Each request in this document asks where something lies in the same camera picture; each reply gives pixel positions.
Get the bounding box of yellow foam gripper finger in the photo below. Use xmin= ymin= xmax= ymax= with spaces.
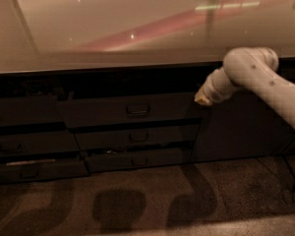
xmin=194 ymin=90 xmax=212 ymax=106

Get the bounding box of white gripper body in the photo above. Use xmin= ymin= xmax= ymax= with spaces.
xmin=198 ymin=67 xmax=241 ymax=105

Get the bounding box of dark drawer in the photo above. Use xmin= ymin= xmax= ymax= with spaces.
xmin=58 ymin=92 xmax=206 ymax=128
xmin=0 ymin=95 xmax=62 ymax=127
xmin=0 ymin=132 xmax=79 ymax=157
xmin=86 ymin=147 xmax=191 ymax=172
xmin=75 ymin=125 xmax=199 ymax=150
xmin=0 ymin=158 xmax=89 ymax=184

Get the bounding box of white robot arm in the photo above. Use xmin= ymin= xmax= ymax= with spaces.
xmin=195 ymin=47 xmax=295 ymax=130

